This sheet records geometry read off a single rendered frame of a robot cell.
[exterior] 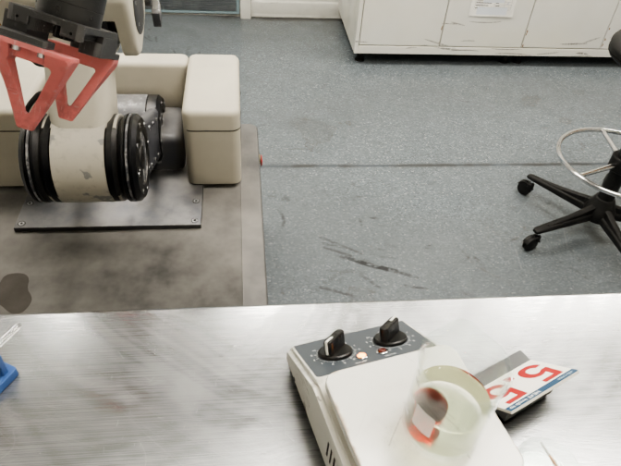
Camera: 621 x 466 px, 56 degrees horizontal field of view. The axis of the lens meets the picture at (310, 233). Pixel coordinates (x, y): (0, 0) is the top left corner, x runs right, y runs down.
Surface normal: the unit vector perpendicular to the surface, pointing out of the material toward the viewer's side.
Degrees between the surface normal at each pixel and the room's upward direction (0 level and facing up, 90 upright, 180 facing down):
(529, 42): 90
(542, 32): 90
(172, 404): 0
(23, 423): 0
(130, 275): 0
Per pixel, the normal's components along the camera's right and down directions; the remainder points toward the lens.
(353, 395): 0.06, -0.75
